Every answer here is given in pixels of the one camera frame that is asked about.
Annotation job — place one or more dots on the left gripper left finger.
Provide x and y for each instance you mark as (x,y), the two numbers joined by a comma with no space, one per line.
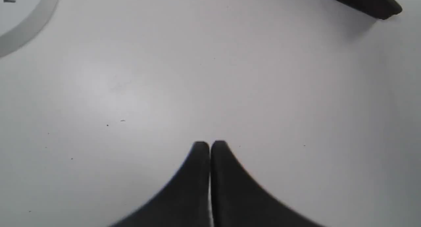
(184,201)

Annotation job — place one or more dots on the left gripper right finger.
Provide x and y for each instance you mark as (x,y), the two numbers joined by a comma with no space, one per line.
(239,201)

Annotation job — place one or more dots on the folding paper fan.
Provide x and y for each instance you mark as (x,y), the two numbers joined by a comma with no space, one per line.
(379,9)

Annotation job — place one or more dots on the white desk lamp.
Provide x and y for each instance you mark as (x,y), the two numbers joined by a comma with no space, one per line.
(21,21)

